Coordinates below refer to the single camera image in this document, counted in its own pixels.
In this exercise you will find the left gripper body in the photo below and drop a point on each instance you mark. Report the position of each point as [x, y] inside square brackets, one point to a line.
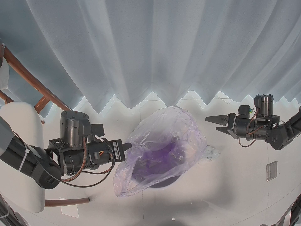
[101, 154]

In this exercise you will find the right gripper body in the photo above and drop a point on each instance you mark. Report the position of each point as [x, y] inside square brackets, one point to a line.
[244, 128]

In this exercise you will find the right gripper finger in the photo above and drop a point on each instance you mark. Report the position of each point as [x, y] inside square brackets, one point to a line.
[223, 129]
[219, 120]

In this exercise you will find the purple plastic bag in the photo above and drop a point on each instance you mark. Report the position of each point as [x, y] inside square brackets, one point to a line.
[164, 131]

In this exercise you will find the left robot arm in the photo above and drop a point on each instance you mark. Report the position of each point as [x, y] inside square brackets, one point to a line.
[35, 159]

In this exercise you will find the crumpled white paper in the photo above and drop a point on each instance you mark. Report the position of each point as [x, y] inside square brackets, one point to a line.
[211, 155]

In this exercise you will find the white padded wooden chair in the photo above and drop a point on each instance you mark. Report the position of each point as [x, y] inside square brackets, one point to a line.
[21, 113]

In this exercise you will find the pale blue curtain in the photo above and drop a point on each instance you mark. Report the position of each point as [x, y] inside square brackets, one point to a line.
[150, 43]

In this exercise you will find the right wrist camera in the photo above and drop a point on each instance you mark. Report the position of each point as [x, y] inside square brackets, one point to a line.
[244, 111]

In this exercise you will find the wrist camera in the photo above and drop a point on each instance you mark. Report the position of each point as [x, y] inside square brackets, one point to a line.
[97, 130]
[244, 111]

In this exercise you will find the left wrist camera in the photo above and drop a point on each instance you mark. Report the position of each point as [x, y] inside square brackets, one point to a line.
[97, 130]

